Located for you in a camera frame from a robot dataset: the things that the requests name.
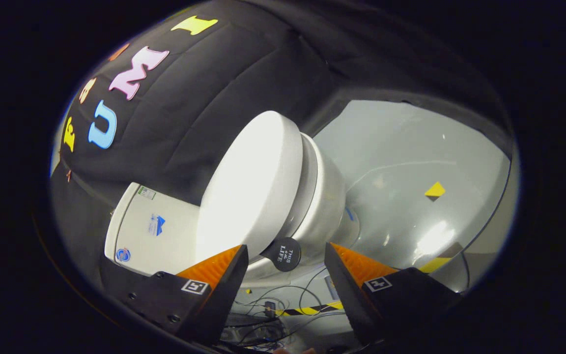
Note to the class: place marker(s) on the black backdrop cloth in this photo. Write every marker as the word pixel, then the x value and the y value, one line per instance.
pixel 224 88

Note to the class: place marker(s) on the yellow brown floor tape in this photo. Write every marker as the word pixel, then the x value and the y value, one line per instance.
pixel 433 265

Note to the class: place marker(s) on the white toilet lid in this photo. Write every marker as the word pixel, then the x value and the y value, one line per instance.
pixel 248 187

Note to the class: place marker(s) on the black round lid tab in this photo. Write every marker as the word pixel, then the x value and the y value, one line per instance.
pixel 285 254

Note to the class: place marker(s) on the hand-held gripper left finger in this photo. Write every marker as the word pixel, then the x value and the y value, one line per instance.
pixel 224 300

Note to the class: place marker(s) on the white toilet tank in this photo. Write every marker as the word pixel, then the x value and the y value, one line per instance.
pixel 140 236

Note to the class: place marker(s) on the yellow black striped tape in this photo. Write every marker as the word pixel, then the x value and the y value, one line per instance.
pixel 307 310

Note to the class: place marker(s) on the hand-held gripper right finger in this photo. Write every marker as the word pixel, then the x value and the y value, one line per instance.
pixel 347 305

